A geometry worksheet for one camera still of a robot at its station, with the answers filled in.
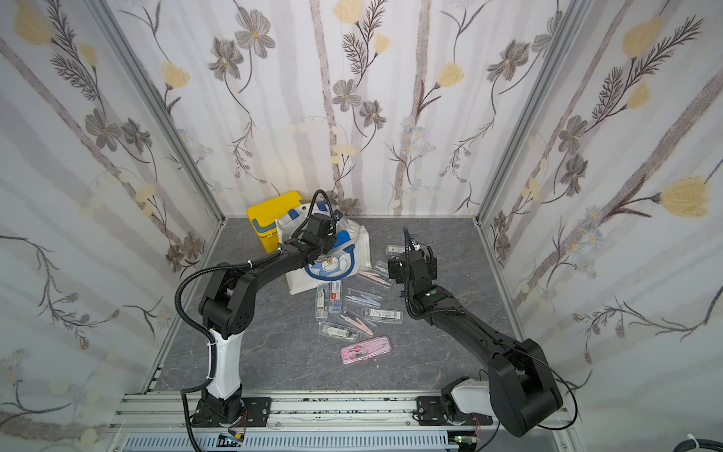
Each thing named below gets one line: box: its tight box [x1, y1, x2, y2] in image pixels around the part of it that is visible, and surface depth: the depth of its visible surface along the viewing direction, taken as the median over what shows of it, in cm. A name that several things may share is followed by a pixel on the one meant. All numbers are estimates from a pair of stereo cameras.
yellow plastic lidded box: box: [246, 191, 303, 254], surface depth 104 cm
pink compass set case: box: [340, 336, 393, 366], surface depth 86 cm
